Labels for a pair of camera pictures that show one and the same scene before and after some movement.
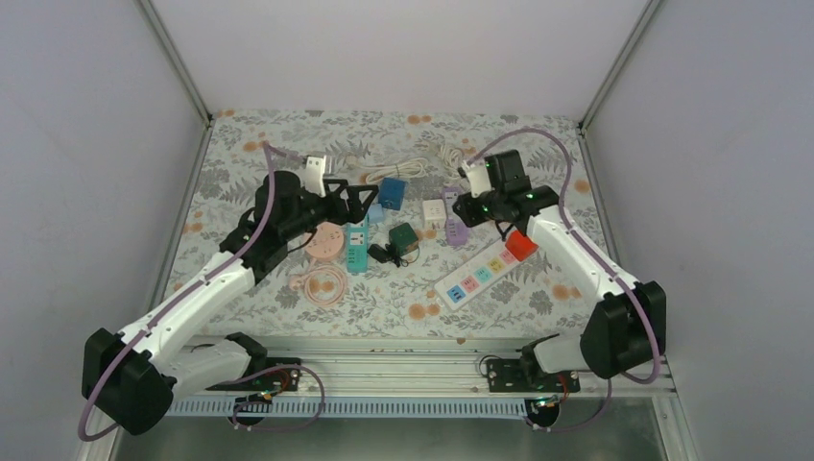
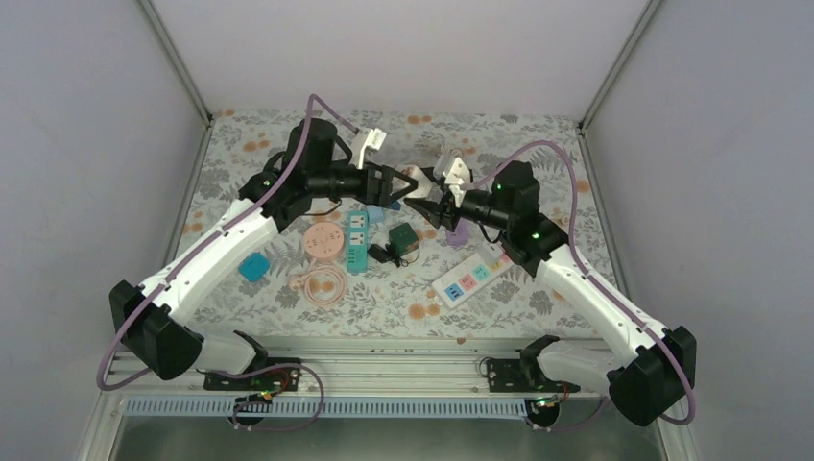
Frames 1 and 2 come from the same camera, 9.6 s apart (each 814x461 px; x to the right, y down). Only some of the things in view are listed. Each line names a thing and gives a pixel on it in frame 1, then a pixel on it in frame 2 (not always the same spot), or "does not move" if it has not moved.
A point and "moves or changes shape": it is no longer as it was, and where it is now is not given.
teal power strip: [358, 247] does not move
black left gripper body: [336, 214] -> [371, 197]
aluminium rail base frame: [409, 368] does not move
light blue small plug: [376, 213] does not move
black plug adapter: [383, 254] does not move
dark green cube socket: [403, 239] does not move
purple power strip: [457, 230] does not move
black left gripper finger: [356, 209] -> [399, 193]
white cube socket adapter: [434, 213] moves or changes shape
